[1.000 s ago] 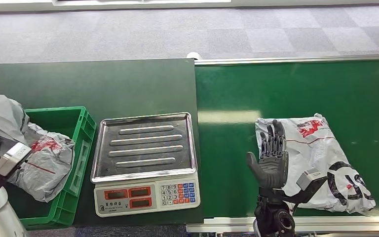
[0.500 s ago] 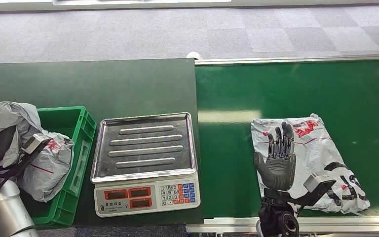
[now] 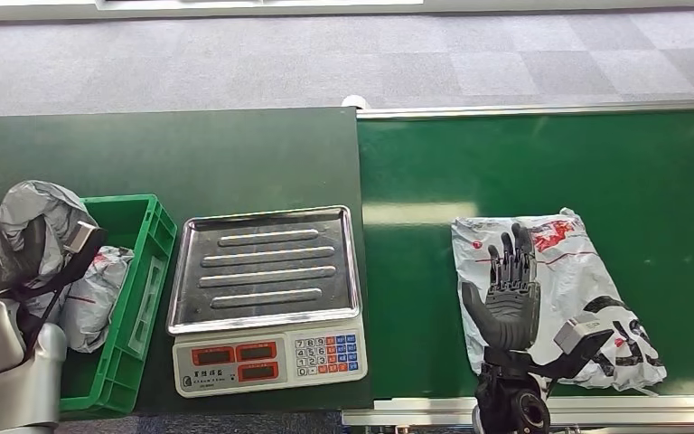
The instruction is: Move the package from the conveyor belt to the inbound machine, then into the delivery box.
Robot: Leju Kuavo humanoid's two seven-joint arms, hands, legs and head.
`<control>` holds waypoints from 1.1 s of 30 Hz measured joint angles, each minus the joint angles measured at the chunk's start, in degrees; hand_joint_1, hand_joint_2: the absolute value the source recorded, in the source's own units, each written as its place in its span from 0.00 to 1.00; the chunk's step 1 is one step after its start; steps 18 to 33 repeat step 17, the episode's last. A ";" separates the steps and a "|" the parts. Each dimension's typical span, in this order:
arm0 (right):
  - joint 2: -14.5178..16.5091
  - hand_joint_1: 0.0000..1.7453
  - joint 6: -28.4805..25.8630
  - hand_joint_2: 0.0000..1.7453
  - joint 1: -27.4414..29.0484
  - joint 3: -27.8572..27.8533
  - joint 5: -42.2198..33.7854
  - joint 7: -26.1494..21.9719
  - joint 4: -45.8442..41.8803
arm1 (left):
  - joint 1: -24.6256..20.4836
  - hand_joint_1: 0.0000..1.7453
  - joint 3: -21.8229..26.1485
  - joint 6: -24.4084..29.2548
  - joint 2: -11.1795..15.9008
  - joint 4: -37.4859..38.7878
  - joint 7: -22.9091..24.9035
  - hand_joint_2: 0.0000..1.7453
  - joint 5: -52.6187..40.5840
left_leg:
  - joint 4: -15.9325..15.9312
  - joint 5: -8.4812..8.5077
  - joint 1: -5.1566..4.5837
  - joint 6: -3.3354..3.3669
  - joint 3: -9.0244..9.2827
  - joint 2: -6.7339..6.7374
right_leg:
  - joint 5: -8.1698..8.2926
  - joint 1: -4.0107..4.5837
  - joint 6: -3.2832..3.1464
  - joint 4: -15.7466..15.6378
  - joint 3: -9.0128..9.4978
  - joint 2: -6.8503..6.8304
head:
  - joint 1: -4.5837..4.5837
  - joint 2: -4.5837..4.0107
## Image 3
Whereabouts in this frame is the grey parcel bag black print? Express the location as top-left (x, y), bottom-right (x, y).
top-left (450, 207), bottom-right (669, 393)

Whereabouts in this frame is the crumpled grey parcel bag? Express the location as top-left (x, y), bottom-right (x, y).
top-left (59, 245), bottom-right (136, 354)

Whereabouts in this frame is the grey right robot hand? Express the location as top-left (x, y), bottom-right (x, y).
top-left (460, 222), bottom-right (541, 352)

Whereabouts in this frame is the white electronic weighing scale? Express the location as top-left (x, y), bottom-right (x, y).
top-left (167, 205), bottom-right (369, 400)

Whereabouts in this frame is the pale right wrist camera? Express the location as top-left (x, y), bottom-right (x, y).
top-left (553, 318), bottom-right (614, 355)

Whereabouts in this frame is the green plastic crate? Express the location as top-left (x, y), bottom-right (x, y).
top-left (58, 193), bottom-right (179, 420)

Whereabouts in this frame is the green conveyor belt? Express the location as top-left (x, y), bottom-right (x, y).
top-left (342, 100), bottom-right (694, 428)

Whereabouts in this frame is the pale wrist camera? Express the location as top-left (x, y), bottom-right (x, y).
top-left (62, 221), bottom-right (98, 257)
top-left (553, 318), bottom-right (614, 355)

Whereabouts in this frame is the grey parcel bag red logo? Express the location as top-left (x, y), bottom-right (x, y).
top-left (0, 179), bottom-right (99, 322)

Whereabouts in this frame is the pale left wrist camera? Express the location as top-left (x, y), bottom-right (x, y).
top-left (62, 221), bottom-right (98, 257)

